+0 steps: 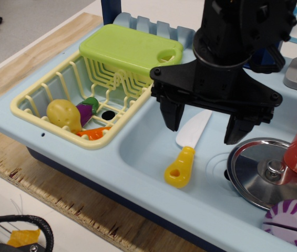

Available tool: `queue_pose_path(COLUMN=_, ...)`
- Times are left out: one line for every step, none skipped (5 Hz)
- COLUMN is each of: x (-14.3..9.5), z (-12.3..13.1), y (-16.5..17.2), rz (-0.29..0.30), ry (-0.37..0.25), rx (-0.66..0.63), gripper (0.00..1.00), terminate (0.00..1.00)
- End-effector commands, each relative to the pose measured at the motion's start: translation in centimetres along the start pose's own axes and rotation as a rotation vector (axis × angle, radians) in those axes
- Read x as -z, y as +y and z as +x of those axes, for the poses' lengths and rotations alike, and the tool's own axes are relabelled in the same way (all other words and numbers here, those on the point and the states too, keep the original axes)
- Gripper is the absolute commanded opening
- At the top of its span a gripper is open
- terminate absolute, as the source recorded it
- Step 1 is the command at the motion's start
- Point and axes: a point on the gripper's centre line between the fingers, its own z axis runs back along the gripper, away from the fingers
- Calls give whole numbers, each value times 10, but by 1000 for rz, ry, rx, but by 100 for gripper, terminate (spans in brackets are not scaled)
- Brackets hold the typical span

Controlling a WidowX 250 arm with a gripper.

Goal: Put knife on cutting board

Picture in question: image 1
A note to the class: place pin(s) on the orange toy carrot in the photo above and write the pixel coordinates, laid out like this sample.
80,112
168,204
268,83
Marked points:
93,134

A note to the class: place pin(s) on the purple white toy onion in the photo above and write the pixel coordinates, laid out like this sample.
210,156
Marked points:
281,221

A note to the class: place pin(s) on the yellow tape piece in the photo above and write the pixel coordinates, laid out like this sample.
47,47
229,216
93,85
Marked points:
19,238

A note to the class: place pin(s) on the light blue toy sink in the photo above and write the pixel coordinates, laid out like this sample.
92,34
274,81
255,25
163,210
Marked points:
208,212

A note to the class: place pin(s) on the cream plastic dish rack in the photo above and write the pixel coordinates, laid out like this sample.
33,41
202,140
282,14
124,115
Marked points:
120,95

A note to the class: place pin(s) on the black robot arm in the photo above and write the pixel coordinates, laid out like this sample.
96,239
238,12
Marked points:
232,34

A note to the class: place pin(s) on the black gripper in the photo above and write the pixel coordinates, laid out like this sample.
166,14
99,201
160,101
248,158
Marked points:
227,90

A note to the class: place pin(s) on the yellow handled toy knife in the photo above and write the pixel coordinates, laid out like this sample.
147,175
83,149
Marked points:
178,173

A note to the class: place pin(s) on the wooden base board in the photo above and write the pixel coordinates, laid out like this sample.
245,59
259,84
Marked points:
81,218

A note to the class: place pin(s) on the purple toy eggplant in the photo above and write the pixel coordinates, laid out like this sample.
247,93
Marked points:
87,108

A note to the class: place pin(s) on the yellow toy potato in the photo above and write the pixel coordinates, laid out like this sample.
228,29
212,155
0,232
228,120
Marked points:
61,113

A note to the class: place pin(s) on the steel pot lid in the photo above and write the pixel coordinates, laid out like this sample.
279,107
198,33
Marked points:
257,170

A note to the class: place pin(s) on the green plastic cutting board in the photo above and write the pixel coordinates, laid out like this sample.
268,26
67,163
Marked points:
130,49

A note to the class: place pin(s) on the blue vertical post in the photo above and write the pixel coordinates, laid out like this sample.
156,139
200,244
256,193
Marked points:
110,10

